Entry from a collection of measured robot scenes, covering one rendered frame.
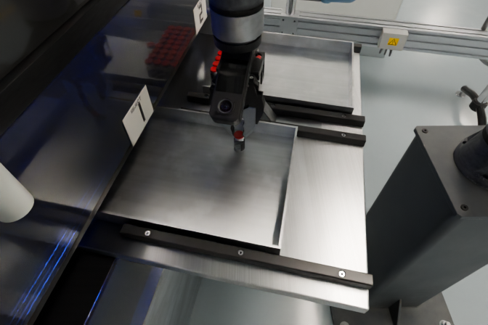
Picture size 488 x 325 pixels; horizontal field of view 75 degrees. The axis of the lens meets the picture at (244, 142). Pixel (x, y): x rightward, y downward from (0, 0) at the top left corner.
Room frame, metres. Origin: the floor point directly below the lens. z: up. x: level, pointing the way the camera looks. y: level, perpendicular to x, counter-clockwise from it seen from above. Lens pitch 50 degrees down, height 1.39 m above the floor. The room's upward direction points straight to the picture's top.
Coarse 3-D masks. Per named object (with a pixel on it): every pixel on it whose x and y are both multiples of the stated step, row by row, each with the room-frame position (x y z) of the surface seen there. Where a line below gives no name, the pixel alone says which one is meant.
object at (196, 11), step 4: (200, 0) 0.71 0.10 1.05; (204, 0) 0.74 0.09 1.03; (204, 4) 0.73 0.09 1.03; (196, 8) 0.68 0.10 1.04; (200, 8) 0.71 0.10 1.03; (204, 8) 0.73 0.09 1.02; (196, 12) 0.67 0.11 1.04; (204, 12) 0.73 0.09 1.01; (196, 16) 0.67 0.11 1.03; (200, 16) 0.70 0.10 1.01; (204, 16) 0.72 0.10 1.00; (196, 20) 0.67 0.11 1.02; (204, 20) 0.72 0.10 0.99; (196, 24) 0.67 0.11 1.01; (200, 24) 0.69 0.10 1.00; (196, 28) 0.66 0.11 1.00; (196, 32) 0.66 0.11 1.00
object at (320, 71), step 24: (264, 48) 0.77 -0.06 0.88; (288, 48) 0.77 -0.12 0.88; (312, 48) 0.77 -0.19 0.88; (336, 48) 0.76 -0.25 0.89; (264, 72) 0.66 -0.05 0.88; (288, 72) 0.66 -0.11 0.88; (312, 72) 0.66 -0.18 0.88; (336, 72) 0.66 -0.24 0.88; (264, 96) 0.54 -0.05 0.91; (288, 96) 0.57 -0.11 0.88; (312, 96) 0.57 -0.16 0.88; (336, 96) 0.57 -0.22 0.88
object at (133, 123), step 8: (144, 88) 0.40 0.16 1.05; (144, 96) 0.40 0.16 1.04; (136, 104) 0.37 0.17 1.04; (144, 104) 0.39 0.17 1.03; (128, 112) 0.35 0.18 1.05; (136, 112) 0.36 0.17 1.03; (144, 112) 0.38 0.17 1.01; (128, 120) 0.34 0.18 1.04; (136, 120) 0.36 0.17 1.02; (128, 128) 0.33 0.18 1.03; (136, 128) 0.35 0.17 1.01; (136, 136) 0.34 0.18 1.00
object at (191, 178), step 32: (160, 128) 0.47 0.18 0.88; (192, 128) 0.47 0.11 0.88; (224, 128) 0.47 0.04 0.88; (256, 128) 0.46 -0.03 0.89; (288, 128) 0.44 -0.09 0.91; (128, 160) 0.38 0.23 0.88; (160, 160) 0.38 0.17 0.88; (192, 160) 0.38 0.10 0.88; (224, 160) 0.38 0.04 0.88; (256, 160) 0.38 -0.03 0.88; (288, 160) 0.38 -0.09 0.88; (128, 192) 0.31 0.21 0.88; (160, 192) 0.31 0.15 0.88; (192, 192) 0.31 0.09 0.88; (224, 192) 0.31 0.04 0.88; (256, 192) 0.31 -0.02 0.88; (288, 192) 0.29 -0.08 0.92; (160, 224) 0.23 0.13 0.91; (192, 224) 0.24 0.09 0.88; (224, 224) 0.24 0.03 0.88; (256, 224) 0.24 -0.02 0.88
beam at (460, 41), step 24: (264, 24) 1.60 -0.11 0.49; (288, 24) 1.57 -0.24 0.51; (312, 24) 1.54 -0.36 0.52; (336, 24) 1.52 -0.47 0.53; (360, 24) 1.49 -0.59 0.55; (384, 24) 1.49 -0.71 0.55; (408, 24) 1.49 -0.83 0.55; (432, 24) 1.49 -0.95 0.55; (408, 48) 1.44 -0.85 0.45; (432, 48) 1.41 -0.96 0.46; (456, 48) 1.39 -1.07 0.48; (480, 48) 1.38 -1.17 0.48
